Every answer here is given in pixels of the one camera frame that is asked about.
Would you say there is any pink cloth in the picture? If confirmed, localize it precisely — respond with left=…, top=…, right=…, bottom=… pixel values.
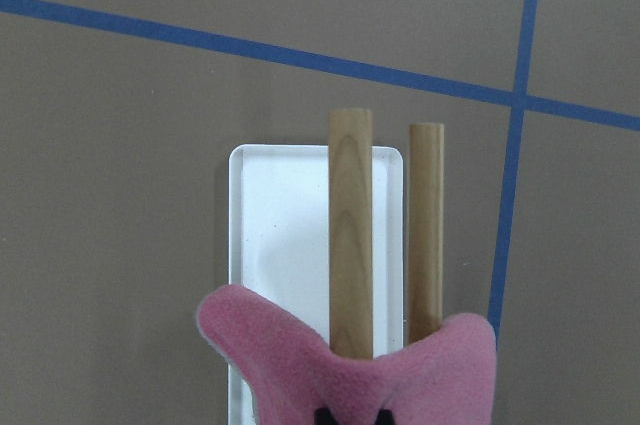
left=196, top=285, right=496, bottom=424

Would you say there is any white rectangular tray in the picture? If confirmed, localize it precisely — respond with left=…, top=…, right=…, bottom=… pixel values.
left=227, top=143, right=405, bottom=425

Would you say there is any wooden rack rod right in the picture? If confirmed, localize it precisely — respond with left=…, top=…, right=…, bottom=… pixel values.
left=328, top=108, right=373, bottom=360

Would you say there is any wooden rack rod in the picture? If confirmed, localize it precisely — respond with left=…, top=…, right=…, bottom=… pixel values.
left=328, top=108, right=373, bottom=360
left=407, top=123, right=444, bottom=343

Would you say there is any wooden rack rod left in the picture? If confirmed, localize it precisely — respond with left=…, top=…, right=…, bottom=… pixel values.
left=407, top=123, right=444, bottom=343

